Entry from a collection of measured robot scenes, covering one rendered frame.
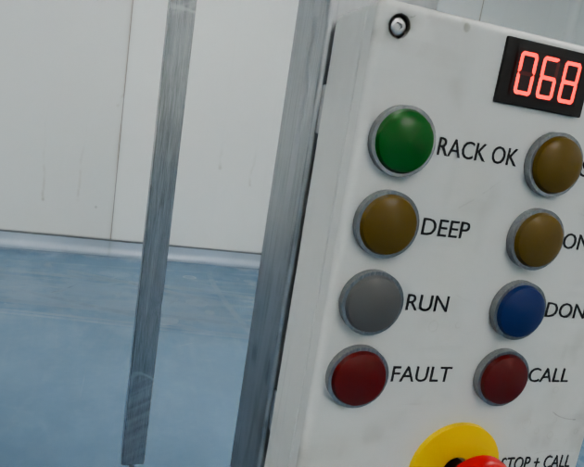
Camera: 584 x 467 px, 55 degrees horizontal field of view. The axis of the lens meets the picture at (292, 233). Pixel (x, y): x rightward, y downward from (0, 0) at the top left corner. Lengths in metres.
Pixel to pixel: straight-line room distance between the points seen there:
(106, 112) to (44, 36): 0.55
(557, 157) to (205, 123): 3.61
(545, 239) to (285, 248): 0.13
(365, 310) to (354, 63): 0.11
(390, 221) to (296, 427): 0.11
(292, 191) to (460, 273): 0.10
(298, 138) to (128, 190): 3.58
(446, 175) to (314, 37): 0.11
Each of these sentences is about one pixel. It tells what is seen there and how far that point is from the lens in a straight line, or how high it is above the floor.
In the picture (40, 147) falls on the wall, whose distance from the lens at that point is 3.90.
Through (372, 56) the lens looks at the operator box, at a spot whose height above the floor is 1.09.
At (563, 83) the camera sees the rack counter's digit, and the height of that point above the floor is 1.09.
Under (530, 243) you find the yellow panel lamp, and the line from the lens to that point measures 0.29.
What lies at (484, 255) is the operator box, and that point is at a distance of 0.28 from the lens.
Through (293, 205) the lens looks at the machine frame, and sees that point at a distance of 0.31.
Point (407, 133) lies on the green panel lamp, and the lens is 0.24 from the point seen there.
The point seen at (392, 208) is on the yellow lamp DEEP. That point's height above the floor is 1.03.
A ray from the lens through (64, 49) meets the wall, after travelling 3.87.
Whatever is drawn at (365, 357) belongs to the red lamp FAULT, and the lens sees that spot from 0.26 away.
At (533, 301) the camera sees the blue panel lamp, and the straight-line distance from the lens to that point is 0.30.
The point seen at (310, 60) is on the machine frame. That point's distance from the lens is 0.31.
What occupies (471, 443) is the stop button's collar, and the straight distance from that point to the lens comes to 0.32.
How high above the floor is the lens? 1.06
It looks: 11 degrees down
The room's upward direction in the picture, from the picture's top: 9 degrees clockwise
